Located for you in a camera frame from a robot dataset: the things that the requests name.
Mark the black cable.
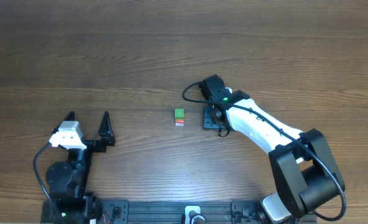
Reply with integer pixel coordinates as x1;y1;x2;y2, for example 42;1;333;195
32;142;62;223
182;80;347;222

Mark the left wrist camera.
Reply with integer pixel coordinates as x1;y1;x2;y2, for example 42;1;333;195
49;120;88;151

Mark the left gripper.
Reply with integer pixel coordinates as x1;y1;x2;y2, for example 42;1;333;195
52;111;116;154

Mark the mounting rail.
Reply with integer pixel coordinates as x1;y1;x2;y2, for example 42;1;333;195
42;199;318;224

